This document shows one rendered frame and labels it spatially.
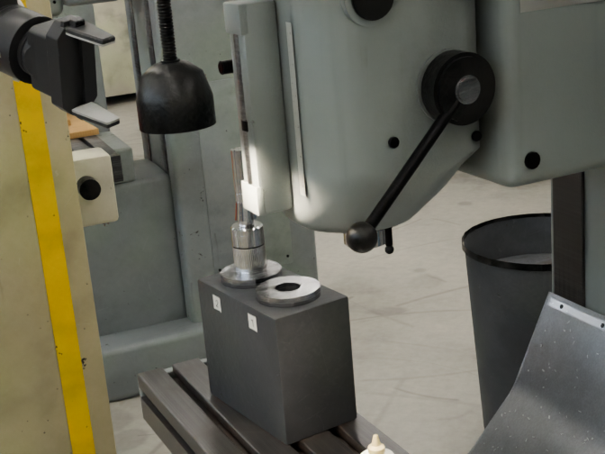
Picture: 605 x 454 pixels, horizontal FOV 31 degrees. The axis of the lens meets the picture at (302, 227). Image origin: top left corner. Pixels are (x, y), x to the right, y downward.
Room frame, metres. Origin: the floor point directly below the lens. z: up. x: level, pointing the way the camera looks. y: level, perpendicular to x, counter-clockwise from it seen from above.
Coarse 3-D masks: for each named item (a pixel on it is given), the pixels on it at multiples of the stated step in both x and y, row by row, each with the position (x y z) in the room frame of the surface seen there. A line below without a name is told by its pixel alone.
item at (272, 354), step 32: (224, 288) 1.47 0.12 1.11; (256, 288) 1.42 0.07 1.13; (288, 288) 1.43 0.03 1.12; (320, 288) 1.42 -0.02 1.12; (224, 320) 1.46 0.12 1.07; (256, 320) 1.38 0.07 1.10; (288, 320) 1.35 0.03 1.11; (320, 320) 1.37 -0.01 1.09; (224, 352) 1.47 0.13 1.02; (256, 352) 1.38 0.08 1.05; (288, 352) 1.34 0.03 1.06; (320, 352) 1.37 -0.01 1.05; (224, 384) 1.48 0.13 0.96; (256, 384) 1.39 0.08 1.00; (288, 384) 1.34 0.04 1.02; (320, 384) 1.37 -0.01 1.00; (352, 384) 1.39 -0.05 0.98; (256, 416) 1.40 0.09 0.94; (288, 416) 1.34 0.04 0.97; (320, 416) 1.36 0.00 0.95; (352, 416) 1.39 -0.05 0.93
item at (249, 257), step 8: (232, 240) 1.49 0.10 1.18; (240, 240) 1.48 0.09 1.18; (248, 240) 1.48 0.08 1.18; (256, 240) 1.48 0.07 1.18; (264, 240) 1.50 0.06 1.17; (232, 248) 1.50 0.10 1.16; (240, 248) 1.48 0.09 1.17; (248, 248) 1.48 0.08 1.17; (256, 248) 1.48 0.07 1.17; (264, 248) 1.49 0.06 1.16; (240, 256) 1.48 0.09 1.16; (248, 256) 1.48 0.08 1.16; (256, 256) 1.48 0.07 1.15; (264, 256) 1.49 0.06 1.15; (240, 264) 1.48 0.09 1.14; (248, 264) 1.48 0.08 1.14; (256, 264) 1.48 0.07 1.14; (264, 264) 1.49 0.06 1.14; (240, 272) 1.48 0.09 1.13; (248, 272) 1.48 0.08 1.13; (256, 272) 1.48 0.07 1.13
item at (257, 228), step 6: (258, 222) 1.51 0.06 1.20; (234, 228) 1.49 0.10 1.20; (240, 228) 1.49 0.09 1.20; (246, 228) 1.48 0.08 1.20; (252, 228) 1.48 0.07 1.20; (258, 228) 1.49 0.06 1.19; (234, 234) 1.49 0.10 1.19; (240, 234) 1.48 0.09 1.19; (246, 234) 1.48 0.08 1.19; (252, 234) 1.48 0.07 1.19
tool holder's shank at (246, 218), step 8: (232, 152) 1.49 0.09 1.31; (240, 152) 1.49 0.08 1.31; (232, 160) 1.49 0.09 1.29; (240, 160) 1.49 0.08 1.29; (232, 168) 1.50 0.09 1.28; (240, 168) 1.49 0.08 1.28; (240, 176) 1.49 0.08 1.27; (240, 184) 1.49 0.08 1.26; (240, 192) 1.49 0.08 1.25; (240, 200) 1.49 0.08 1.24; (240, 208) 1.49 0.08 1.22; (240, 216) 1.49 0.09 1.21; (248, 216) 1.49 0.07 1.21; (256, 216) 1.50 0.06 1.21; (240, 224) 1.49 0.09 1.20; (248, 224) 1.49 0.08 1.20
